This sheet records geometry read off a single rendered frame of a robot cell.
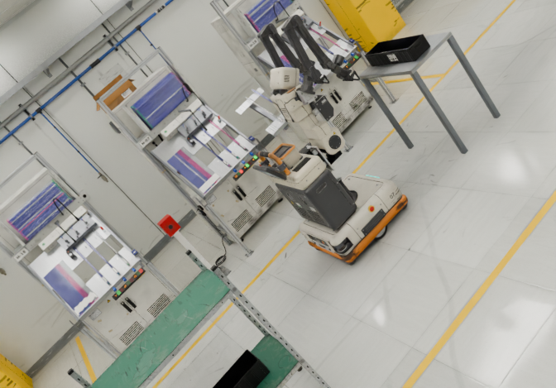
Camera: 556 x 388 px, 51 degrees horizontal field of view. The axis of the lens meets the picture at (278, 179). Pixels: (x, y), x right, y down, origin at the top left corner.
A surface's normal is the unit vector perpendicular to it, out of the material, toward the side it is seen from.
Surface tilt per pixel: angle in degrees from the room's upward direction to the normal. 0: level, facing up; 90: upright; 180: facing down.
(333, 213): 90
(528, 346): 0
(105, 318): 90
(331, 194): 90
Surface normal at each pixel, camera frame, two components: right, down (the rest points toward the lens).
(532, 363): -0.59, -0.72
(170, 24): 0.44, 0.07
